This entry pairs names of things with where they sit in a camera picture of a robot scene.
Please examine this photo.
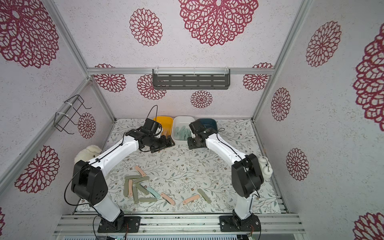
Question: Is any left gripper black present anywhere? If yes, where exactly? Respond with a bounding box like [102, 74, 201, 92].
[148, 134, 176, 154]

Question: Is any olive fruit knife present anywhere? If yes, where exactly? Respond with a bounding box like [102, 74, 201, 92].
[125, 175, 142, 180]
[133, 186, 139, 205]
[123, 180, 129, 197]
[139, 198, 158, 203]
[133, 176, 150, 184]
[135, 183, 150, 195]
[198, 189, 212, 204]

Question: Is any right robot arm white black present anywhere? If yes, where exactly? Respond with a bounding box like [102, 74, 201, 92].
[188, 120, 264, 220]

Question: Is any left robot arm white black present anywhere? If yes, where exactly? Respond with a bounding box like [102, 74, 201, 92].
[71, 119, 175, 223]

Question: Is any dark teal storage box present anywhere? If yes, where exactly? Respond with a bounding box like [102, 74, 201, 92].
[198, 118, 218, 131]

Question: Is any white plastic storage box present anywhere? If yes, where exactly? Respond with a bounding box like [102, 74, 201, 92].
[171, 116, 195, 145]

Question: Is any yellow plastic storage box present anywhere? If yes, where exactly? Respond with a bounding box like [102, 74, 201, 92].
[153, 116, 174, 137]

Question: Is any white plush teddy bear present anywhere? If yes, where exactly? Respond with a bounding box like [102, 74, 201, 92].
[74, 145, 102, 164]

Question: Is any white twin-bell alarm clock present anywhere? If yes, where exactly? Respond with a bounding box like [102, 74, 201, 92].
[258, 156, 273, 181]

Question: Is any grey wall shelf rack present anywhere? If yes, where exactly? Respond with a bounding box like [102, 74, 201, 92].
[152, 69, 231, 90]

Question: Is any black wire wall rack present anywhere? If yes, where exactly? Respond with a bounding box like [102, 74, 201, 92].
[53, 94, 91, 135]

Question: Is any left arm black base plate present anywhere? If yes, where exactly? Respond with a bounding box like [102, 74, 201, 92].
[97, 216, 142, 233]

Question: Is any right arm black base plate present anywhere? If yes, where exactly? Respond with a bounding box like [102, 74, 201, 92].
[219, 214, 261, 232]

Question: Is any aluminium front rail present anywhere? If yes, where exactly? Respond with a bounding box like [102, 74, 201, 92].
[53, 214, 306, 237]

